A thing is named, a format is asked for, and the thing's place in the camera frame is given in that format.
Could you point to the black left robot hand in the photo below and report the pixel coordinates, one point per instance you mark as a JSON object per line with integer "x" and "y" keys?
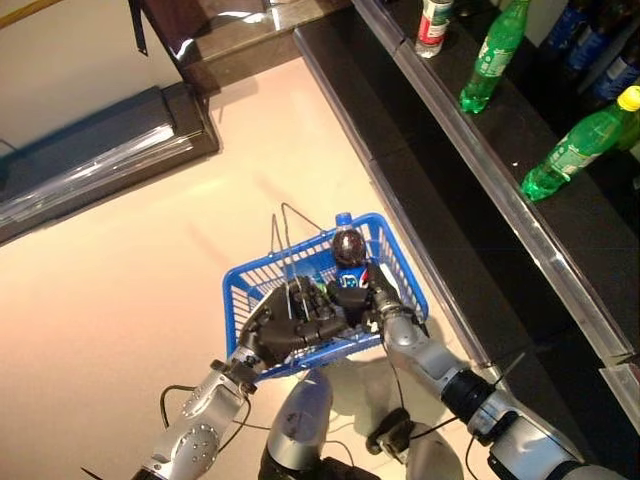
{"x": 285, "y": 330}

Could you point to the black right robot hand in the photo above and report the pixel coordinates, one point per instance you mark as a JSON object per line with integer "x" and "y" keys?
{"x": 350, "y": 300}

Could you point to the blue plastic shopping basket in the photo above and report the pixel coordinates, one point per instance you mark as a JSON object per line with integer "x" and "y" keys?
{"x": 325, "y": 356}

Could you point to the small Pepsi bottle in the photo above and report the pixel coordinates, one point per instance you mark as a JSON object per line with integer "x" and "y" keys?
{"x": 347, "y": 247}

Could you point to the clear water bottle red label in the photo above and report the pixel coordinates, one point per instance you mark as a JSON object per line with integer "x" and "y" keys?
{"x": 432, "y": 25}

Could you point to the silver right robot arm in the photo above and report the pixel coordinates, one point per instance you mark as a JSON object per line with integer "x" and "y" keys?
{"x": 425, "y": 355}

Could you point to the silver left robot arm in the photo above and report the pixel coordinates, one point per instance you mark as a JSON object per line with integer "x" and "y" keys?
{"x": 200, "y": 440}

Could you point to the silver right robot leg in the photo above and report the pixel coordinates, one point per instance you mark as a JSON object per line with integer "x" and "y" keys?
{"x": 430, "y": 455}

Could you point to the dark side shelving unit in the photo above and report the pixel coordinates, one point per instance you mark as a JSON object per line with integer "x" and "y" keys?
{"x": 100, "y": 165}

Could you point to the green Sprite bottle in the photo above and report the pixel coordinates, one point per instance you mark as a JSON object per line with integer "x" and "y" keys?
{"x": 492, "y": 55}
{"x": 575, "y": 150}

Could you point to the brown glossy corner panel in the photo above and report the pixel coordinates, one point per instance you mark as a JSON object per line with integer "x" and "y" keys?
{"x": 240, "y": 40}

